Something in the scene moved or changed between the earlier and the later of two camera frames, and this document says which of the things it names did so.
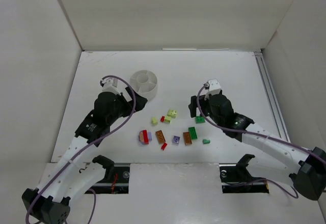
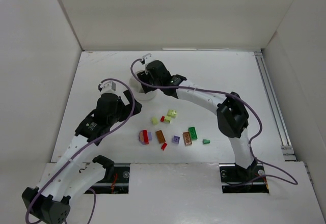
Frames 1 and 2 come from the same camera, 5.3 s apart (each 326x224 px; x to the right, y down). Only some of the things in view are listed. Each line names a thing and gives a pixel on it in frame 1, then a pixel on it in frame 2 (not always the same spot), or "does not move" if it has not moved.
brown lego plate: x=160 y=137 does not move
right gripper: x=197 y=106 -> x=146 y=83
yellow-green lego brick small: x=154 y=121 does not move
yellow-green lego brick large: x=172 y=113 does not move
